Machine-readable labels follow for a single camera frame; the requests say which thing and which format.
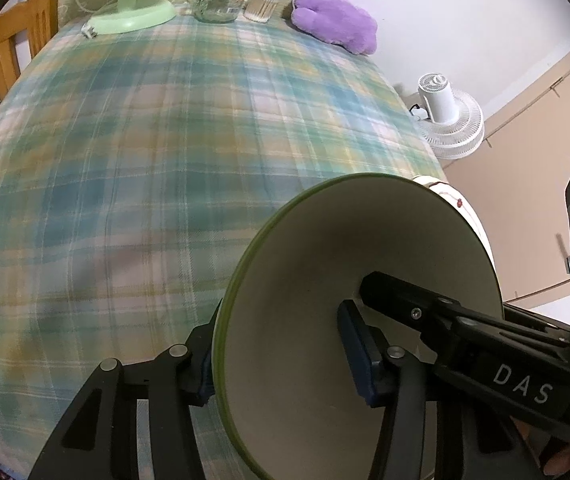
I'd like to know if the cream bowl with blue pattern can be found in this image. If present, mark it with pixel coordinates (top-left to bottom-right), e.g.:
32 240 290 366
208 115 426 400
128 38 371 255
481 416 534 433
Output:
212 172 506 480

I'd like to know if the plaid tablecloth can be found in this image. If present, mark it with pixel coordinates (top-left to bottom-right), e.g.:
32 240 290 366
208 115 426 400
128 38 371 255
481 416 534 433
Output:
0 2 448 480

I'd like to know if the cotton swab container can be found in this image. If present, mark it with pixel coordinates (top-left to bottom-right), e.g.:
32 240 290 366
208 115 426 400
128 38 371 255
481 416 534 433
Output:
243 0 283 23

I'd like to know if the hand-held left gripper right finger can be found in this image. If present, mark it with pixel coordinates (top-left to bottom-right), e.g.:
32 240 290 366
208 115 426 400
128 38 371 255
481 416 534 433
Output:
337 300 470 480

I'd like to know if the purple plush toy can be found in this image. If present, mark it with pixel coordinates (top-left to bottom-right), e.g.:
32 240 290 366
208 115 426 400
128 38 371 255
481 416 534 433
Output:
291 0 379 56

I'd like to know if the white floor fan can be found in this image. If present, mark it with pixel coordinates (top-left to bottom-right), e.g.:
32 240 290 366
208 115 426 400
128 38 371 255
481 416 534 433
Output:
410 72 486 161

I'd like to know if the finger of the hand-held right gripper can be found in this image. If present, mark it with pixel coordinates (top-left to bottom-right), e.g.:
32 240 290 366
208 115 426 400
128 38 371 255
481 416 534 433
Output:
362 271 460 356

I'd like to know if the beige door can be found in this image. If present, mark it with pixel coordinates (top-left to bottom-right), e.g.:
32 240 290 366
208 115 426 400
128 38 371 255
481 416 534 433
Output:
437 35 570 306

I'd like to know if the wooden chair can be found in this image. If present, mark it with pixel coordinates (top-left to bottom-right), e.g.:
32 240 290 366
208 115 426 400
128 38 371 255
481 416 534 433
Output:
0 0 60 148

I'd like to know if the white plate with maroon pattern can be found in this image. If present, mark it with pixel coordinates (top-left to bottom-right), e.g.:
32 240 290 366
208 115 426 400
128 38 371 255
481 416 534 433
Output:
412 175 508 311

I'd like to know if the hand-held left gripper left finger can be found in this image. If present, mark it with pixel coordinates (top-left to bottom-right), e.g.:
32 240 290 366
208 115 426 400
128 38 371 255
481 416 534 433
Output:
27 322 223 480

